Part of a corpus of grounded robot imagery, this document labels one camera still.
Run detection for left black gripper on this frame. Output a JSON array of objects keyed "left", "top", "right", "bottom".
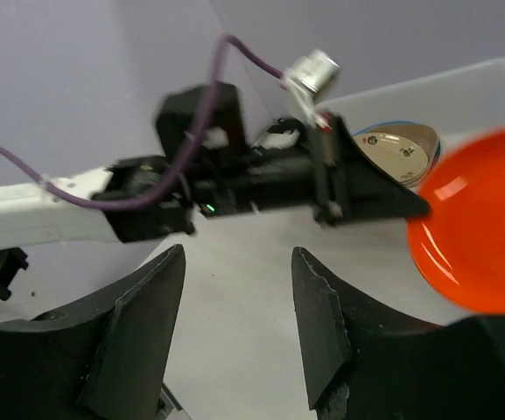
[{"left": 161, "top": 83, "right": 431, "bottom": 226}]

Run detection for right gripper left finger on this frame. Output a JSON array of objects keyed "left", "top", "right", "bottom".
[{"left": 0, "top": 245, "right": 186, "bottom": 419}]

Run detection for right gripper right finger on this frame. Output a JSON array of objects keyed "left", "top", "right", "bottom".
[{"left": 291, "top": 248, "right": 505, "bottom": 419}]

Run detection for small floral cream plate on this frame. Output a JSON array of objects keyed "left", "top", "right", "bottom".
[{"left": 352, "top": 132, "right": 428, "bottom": 187}]

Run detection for orange round plate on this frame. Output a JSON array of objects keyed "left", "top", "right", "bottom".
[{"left": 407, "top": 129, "right": 505, "bottom": 314}]

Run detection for brown square plate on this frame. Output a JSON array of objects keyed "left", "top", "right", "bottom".
[{"left": 408, "top": 123, "right": 442, "bottom": 187}]

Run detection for blue round plate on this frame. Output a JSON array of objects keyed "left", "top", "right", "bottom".
[{"left": 353, "top": 120, "right": 444, "bottom": 166}]

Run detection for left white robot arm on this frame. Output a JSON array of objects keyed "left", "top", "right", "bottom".
[{"left": 0, "top": 83, "right": 431, "bottom": 301}]

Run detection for white plastic bin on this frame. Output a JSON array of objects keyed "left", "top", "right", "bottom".
[{"left": 319, "top": 58, "right": 505, "bottom": 145}]

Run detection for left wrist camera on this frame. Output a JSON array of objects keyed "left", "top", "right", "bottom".
[{"left": 280, "top": 49, "right": 340, "bottom": 127}]

